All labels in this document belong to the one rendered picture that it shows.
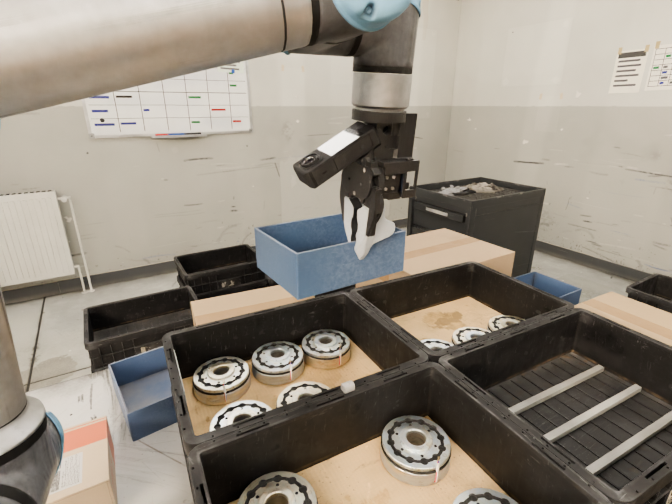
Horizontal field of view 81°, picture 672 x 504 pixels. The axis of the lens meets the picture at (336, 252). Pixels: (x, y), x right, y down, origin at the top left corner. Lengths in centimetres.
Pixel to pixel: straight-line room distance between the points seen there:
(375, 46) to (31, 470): 63
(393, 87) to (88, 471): 74
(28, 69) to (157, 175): 312
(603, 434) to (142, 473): 80
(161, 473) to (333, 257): 53
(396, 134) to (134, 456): 76
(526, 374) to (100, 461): 79
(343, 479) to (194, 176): 306
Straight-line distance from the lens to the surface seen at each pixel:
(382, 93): 51
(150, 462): 91
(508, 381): 87
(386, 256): 63
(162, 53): 33
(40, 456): 63
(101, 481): 81
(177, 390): 67
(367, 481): 65
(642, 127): 386
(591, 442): 81
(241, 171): 359
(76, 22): 33
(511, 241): 237
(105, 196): 343
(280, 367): 80
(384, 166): 53
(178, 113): 342
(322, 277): 57
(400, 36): 52
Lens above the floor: 133
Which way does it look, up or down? 20 degrees down
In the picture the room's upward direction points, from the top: straight up
